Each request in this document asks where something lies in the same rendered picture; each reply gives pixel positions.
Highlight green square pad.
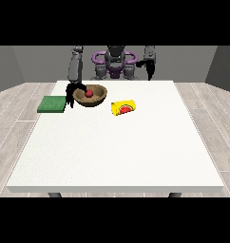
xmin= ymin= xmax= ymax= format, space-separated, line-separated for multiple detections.
xmin=36 ymin=95 xmax=67 ymax=114

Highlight yellow cup with melon print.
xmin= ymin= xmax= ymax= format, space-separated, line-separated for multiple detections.
xmin=110 ymin=99 xmax=137 ymax=118

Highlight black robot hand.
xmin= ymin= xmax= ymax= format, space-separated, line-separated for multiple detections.
xmin=65 ymin=82 xmax=87 ymax=109
xmin=135 ymin=60 xmax=156 ymax=82

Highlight grey robot trunk purple rings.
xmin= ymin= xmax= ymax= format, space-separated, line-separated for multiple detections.
xmin=89 ymin=46 xmax=141 ymax=82

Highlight brown wooden bowl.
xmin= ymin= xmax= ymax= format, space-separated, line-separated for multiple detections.
xmin=72 ymin=84 xmax=108 ymax=108

